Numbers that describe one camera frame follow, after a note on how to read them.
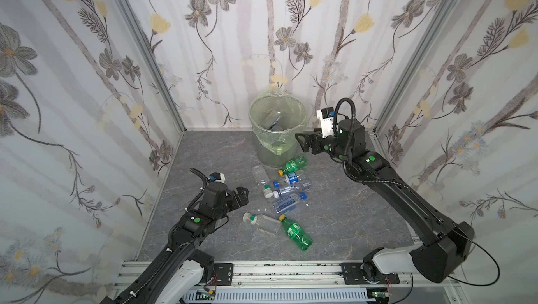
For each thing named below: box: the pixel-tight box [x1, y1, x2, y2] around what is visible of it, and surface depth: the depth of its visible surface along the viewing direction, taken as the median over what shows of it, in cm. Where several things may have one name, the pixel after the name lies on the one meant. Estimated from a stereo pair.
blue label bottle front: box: [263, 107, 282, 130], surface depth 103 cm
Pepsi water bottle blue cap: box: [273, 180, 301, 190], surface depth 97 cm
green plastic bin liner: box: [248, 87, 308, 156], surface depth 97 cm
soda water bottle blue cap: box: [272, 192, 308, 215], surface depth 89 cm
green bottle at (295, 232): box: [278, 214, 314, 251], surface depth 81 cm
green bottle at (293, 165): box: [277, 155, 308, 177], surface depth 101 cm
